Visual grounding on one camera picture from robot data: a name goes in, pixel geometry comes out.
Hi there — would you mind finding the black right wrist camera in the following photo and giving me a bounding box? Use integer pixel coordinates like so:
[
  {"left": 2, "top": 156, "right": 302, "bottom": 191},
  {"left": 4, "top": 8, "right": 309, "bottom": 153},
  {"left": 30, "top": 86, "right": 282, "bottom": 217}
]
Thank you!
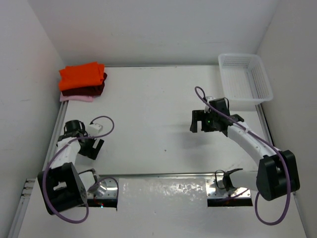
[{"left": 206, "top": 96, "right": 230, "bottom": 116}]

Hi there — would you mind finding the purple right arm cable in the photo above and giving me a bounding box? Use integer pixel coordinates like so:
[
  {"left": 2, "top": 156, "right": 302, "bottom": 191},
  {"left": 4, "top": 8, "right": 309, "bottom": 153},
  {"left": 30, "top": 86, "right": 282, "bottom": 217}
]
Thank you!
[{"left": 194, "top": 86, "right": 292, "bottom": 226}]

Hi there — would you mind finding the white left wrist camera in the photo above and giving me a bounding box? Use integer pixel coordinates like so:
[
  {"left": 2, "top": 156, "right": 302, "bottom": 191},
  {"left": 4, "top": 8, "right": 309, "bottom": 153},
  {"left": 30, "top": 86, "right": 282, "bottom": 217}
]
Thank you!
[{"left": 86, "top": 123, "right": 103, "bottom": 136}]

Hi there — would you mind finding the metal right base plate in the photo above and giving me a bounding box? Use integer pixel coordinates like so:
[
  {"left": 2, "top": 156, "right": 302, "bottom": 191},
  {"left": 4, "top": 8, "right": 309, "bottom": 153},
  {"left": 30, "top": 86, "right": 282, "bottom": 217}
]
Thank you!
[{"left": 205, "top": 176, "right": 251, "bottom": 199}]

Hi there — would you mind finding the orange t-shirt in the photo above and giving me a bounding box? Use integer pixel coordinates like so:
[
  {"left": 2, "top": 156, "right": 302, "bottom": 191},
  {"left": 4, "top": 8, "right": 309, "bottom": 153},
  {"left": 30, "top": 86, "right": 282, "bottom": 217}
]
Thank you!
[{"left": 59, "top": 62, "right": 105, "bottom": 91}]

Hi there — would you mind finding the dark red t-shirt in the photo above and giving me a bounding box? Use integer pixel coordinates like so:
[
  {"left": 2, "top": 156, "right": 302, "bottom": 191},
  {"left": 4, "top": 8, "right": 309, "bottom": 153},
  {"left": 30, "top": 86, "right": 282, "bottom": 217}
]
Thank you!
[{"left": 61, "top": 72, "right": 107, "bottom": 97}]

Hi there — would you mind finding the white plastic basket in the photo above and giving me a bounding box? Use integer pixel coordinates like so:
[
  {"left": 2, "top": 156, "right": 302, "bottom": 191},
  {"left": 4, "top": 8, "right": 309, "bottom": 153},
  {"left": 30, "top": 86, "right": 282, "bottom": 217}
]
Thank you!
[{"left": 218, "top": 54, "right": 273, "bottom": 105}]

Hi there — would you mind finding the black base cable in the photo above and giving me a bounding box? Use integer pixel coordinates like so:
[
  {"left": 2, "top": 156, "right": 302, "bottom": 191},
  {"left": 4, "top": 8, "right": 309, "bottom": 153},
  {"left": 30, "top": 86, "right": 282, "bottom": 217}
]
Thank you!
[{"left": 214, "top": 169, "right": 232, "bottom": 193}]

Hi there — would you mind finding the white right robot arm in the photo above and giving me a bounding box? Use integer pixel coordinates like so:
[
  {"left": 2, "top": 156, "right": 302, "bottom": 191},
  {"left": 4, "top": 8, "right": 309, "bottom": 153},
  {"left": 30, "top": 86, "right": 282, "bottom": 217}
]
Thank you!
[{"left": 190, "top": 110, "right": 300, "bottom": 201}]

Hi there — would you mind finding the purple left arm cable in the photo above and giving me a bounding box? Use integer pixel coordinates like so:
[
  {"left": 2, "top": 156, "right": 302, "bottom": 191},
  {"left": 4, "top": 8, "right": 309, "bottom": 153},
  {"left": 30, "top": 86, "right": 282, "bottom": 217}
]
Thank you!
[{"left": 42, "top": 116, "right": 115, "bottom": 223}]

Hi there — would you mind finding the metal base plate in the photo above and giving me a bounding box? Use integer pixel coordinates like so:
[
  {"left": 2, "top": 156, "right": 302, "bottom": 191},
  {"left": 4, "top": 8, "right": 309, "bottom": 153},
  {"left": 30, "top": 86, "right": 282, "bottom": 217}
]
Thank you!
[
  {"left": 205, "top": 176, "right": 251, "bottom": 199},
  {"left": 88, "top": 177, "right": 119, "bottom": 199}
]

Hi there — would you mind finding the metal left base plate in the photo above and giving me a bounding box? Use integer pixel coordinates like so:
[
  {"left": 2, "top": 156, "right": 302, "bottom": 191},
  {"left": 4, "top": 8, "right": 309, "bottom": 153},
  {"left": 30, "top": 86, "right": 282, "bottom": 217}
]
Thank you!
[{"left": 88, "top": 177, "right": 119, "bottom": 199}]

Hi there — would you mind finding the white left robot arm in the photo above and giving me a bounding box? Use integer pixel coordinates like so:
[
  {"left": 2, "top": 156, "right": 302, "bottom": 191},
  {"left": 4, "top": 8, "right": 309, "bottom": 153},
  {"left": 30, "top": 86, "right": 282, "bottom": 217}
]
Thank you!
[{"left": 46, "top": 120, "right": 104, "bottom": 212}]

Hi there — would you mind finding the pink t-shirt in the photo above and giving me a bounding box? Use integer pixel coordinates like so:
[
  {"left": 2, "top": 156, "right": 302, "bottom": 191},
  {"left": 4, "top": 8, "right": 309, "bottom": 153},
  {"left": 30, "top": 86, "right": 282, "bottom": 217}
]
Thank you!
[{"left": 60, "top": 94, "right": 94, "bottom": 102}]

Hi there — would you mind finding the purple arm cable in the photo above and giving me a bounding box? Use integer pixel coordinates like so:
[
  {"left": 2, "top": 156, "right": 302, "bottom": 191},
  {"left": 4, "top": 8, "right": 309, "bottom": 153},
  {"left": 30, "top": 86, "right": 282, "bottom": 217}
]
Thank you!
[
  {"left": 194, "top": 86, "right": 292, "bottom": 226},
  {"left": 42, "top": 116, "right": 115, "bottom": 223}
]

